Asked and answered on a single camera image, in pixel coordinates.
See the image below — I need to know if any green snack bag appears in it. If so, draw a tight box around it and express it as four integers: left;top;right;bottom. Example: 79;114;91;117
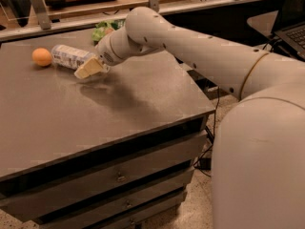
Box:
91;19;125;43

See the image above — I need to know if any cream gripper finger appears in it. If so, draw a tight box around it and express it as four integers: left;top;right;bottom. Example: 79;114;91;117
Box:
74;57;109;79

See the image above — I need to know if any black power adapter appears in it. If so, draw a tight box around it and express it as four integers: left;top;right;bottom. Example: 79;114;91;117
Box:
199;157;212;171

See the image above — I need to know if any black laptop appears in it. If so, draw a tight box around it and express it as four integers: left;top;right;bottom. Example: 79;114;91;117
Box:
272;0;305;59

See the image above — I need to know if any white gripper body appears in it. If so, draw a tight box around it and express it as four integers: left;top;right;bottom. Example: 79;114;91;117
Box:
95;35;122;66

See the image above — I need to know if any metal shelf rail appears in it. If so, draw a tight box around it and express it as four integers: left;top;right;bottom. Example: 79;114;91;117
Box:
0;0;261;42

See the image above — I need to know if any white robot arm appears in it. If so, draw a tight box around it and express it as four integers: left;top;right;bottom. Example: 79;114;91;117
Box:
96;7;305;229

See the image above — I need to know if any black cable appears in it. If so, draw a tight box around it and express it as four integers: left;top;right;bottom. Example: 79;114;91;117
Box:
193;86;221;177

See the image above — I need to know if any grey drawer cabinet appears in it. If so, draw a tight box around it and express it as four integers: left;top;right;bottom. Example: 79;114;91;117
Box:
0;31;214;229

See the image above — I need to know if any clear plastic water bottle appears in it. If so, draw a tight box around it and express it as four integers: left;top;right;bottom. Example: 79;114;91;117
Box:
51;45;94;70

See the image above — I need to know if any orange fruit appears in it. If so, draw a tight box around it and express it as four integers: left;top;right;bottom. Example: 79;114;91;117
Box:
31;48;51;67

